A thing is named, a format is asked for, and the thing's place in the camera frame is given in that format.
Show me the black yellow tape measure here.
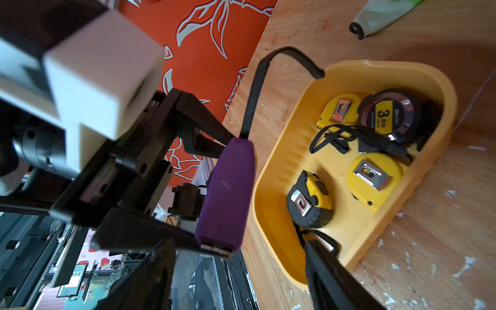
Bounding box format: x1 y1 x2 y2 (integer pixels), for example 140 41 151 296
286 170 339 257

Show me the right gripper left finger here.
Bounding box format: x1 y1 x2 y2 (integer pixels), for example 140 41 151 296
96 239 176 309

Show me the black green work glove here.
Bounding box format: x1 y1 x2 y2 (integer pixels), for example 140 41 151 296
349 0 424 40

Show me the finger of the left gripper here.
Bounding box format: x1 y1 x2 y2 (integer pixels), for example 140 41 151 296
90 205 206 253
166 89 235 158

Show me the purple tape measure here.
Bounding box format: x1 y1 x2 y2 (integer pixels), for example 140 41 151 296
195 46 325 258

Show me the yellow plastic storage tray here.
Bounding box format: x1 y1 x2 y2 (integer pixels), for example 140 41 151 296
252 60 457 289

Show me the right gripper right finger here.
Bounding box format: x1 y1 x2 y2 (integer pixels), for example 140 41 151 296
305 240 384 309

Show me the round black Deli tape measure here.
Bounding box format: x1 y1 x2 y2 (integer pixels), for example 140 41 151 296
357 88 443 151

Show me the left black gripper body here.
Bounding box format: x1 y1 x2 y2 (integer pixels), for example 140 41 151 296
0 88 187 229

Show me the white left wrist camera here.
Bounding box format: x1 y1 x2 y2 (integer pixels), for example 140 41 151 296
1 1 164 172

